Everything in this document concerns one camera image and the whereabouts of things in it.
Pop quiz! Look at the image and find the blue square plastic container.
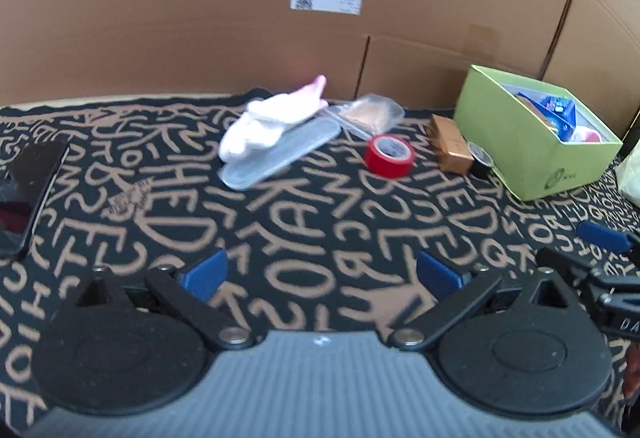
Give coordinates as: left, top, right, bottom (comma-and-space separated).
541, 95, 576, 141

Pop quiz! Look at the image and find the pale green plastic bag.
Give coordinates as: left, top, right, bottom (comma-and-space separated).
615, 154, 640, 207

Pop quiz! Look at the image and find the red tape roll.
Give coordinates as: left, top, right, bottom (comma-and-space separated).
364, 134, 416, 179

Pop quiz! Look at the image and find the clear plastic case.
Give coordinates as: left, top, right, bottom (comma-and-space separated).
219, 117, 341, 191

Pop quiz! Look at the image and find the black smartphone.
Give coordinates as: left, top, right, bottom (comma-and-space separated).
1, 140, 70, 259

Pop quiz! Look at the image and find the green cardboard box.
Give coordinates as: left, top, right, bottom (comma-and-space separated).
454, 65, 622, 201

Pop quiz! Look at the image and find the black tape roll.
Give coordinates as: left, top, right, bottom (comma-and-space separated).
466, 141, 495, 180

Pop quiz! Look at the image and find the large brown cardboard sheet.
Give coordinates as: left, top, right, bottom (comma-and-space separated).
1, 0, 639, 134

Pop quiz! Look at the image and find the patterned black tan blanket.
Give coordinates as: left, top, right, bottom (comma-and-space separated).
1, 88, 639, 430

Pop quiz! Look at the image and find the copper cosmetic box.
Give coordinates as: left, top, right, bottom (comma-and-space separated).
427, 114, 474, 175

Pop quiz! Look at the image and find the blue medicine box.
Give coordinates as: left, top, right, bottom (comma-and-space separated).
504, 85, 550, 119

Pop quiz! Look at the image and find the clear bag of sticks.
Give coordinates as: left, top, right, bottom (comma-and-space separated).
324, 94, 405, 140

